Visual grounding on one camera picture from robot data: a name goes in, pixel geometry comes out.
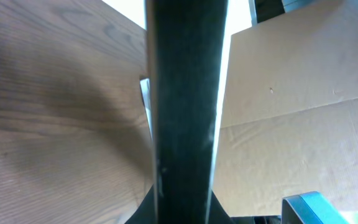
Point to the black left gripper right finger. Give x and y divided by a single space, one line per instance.
217 214

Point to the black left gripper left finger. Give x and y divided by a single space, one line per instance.
145 213

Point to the brown cardboard sheet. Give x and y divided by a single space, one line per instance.
290 116

